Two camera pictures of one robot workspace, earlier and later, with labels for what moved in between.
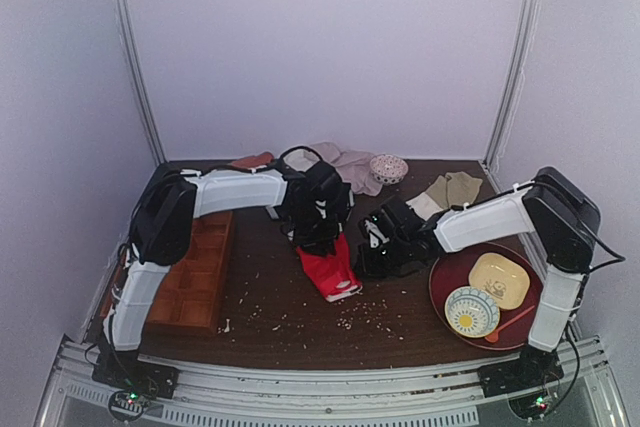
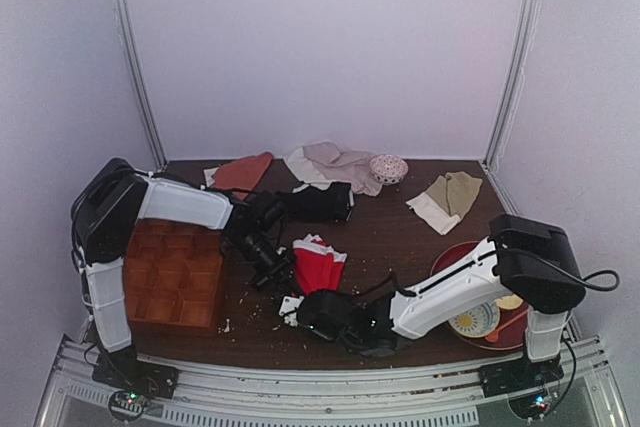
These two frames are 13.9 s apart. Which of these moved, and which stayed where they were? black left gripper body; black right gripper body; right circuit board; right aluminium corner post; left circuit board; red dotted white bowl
Moved: black left gripper body; black right gripper body
Stayed: left circuit board; right circuit board; red dotted white bowl; right aluminium corner post
